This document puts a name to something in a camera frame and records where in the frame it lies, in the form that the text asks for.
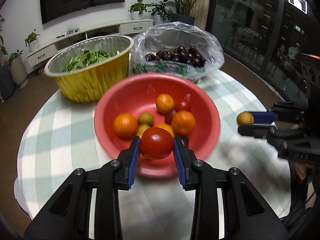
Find smooth yellow orange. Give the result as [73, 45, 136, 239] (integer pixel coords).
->
[155, 123, 175, 137]

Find red grape tomato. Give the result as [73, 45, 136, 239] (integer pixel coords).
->
[165, 109, 177, 125]

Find green checkered tablecloth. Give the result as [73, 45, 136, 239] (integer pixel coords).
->
[17, 70, 291, 239]

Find red plastic colander bowl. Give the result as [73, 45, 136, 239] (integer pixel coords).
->
[93, 73, 222, 179]

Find pile of dark cherries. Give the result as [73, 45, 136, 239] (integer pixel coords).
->
[145, 46, 206, 68]

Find clear plastic bag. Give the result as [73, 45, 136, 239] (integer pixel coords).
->
[130, 22, 225, 82]

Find gold foil bowl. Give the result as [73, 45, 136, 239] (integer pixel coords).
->
[44, 35, 134, 103]

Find green leafy vegetables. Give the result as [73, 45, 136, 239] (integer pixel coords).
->
[65, 49, 116, 72]

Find beige curtain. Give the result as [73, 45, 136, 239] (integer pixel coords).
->
[190, 0, 210, 29]

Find plant in white ribbed pot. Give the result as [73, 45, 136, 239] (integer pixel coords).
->
[8, 50, 29, 89]

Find bushy plant in white pot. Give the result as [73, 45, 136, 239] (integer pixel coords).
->
[148, 1, 174, 25]

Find white tv cabinet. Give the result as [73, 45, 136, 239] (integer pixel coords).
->
[26, 18, 155, 68]

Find small plant on cabinet left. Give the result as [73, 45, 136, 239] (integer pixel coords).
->
[24, 28, 40, 51]

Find small plant on cabinet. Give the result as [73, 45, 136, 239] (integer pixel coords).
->
[128, 0, 150, 20]
[24, 28, 40, 51]

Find small plant on cabinet right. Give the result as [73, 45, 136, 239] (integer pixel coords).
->
[128, 0, 150, 20]

